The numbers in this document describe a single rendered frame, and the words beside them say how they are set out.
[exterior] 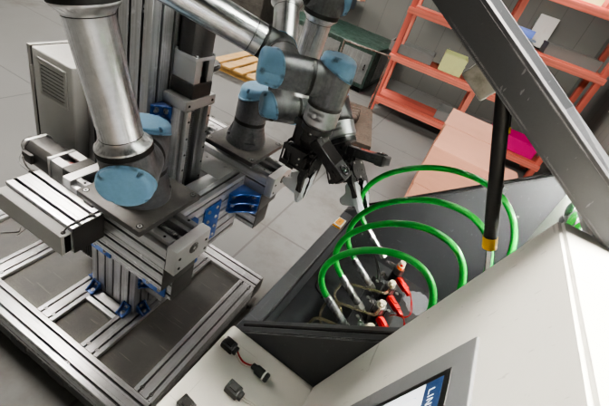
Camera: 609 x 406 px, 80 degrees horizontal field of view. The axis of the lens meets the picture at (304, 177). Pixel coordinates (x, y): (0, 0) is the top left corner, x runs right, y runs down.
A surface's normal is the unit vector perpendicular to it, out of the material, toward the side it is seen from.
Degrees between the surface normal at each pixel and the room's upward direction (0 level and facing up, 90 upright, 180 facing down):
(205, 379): 0
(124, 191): 97
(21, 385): 0
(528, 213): 90
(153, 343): 0
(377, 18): 90
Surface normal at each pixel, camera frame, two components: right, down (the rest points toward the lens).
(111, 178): 0.12, 0.68
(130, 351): 0.29, -0.80
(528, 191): -0.48, 0.35
